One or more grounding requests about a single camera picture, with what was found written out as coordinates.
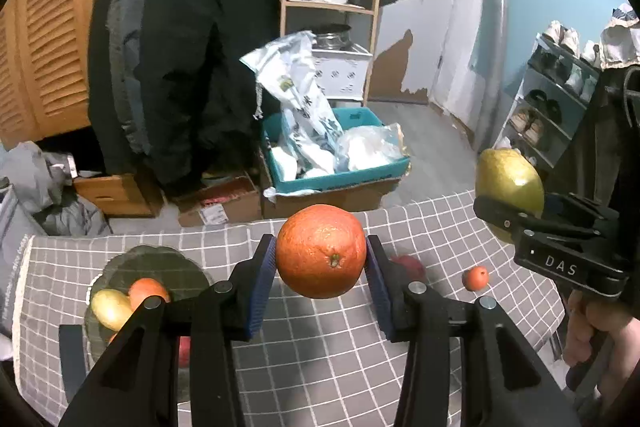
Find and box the yellow green pear shaped mango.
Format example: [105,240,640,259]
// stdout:
[475,148,544,218]

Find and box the large green yellow mango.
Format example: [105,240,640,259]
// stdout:
[90,288,132,332]

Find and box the orange tangerine with stem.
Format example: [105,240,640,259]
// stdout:
[128,277,170,311]

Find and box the large orange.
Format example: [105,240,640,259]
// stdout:
[276,204,367,299]

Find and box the person's right hand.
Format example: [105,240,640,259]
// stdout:
[563,289,640,408]

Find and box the red apple on plate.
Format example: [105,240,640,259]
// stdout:
[178,336,191,369]

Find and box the small orange tangerine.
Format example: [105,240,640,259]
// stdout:
[462,265,489,293]

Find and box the large red apple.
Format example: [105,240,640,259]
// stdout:
[392,255,426,283]

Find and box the glass fruit plate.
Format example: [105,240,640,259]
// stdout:
[84,245,212,363]

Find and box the shoe rack with shoes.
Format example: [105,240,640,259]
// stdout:
[494,20,601,178]

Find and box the clear plastic bag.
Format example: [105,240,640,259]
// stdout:
[334,124,407,172]

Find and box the grey white checked tablecloth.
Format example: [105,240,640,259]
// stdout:
[13,192,564,426]

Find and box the flat brown cardboard box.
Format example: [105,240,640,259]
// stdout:
[175,176,262,228]

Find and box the white patterned storage box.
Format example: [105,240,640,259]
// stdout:
[312,43,372,102]

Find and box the grey clothes pile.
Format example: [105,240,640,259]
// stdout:
[1,142,111,337]

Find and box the brown cardboard box under teal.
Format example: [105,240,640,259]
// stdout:
[260,178,401,219]

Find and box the white blue printed bag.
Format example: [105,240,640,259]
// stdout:
[241,30,348,181]

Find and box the wooden louvered cabinet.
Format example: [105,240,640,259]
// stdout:
[1,0,94,148]

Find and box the black jacket hanging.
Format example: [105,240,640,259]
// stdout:
[88,0,280,197]

